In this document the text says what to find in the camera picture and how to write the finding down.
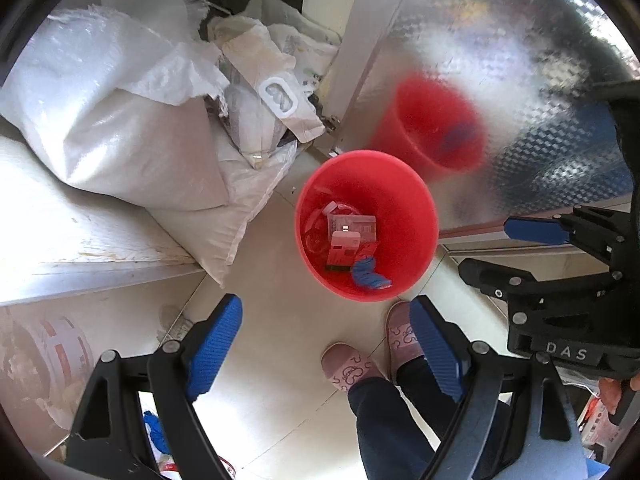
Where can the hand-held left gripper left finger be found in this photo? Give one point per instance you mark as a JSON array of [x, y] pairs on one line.
[[215, 350]]

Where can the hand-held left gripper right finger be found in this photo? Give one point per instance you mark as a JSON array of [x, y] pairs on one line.
[[435, 355]]

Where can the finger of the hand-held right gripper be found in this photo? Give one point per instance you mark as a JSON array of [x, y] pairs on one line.
[[535, 230], [485, 272]]

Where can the blue wrapper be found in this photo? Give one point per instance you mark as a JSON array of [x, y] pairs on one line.
[[370, 275]]

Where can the red plastic bucket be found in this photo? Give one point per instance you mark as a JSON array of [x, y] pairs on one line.
[[400, 210]]

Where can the pale pink box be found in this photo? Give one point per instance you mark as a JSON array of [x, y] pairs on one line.
[[357, 224]]

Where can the pink white carton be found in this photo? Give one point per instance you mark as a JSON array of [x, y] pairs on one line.
[[344, 252]]

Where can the clear plastic wrapper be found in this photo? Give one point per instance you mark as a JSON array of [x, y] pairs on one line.
[[316, 235]]

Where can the person's right hand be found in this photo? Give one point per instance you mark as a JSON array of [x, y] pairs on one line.
[[609, 394]]

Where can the person's right leg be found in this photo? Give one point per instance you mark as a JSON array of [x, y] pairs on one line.
[[425, 385]]

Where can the person's leg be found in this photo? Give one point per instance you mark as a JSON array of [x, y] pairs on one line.
[[385, 430], [425, 385]]

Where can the pink patterned slipper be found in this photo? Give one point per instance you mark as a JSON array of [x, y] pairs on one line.
[[400, 330], [350, 367]]

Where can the person's left leg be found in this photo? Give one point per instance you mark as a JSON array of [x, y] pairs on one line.
[[385, 430]]

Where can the red white carton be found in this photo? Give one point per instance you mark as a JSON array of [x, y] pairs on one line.
[[597, 425]]

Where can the blue crumpled glove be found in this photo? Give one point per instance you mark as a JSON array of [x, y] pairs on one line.
[[157, 432]]

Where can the blue cloth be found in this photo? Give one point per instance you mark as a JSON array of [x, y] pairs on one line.
[[600, 471]]

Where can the white red striped container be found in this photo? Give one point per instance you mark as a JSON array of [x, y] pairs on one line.
[[50, 360]]

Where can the white cabinet base board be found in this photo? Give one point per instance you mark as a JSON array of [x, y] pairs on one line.
[[75, 240]]

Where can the embossed metal cabinet door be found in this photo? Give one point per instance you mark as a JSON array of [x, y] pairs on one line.
[[525, 35]]

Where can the metal door hinge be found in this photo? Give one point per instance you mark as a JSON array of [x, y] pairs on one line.
[[331, 123]]

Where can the large white woven sack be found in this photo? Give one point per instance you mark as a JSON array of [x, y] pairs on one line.
[[100, 125]]

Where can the white printed bag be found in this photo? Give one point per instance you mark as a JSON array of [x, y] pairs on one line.
[[310, 55]]

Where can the beige crumpled paper bag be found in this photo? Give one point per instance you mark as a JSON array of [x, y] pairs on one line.
[[250, 55]]

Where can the white cabinet door post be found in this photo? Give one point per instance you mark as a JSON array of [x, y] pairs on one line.
[[360, 35]]

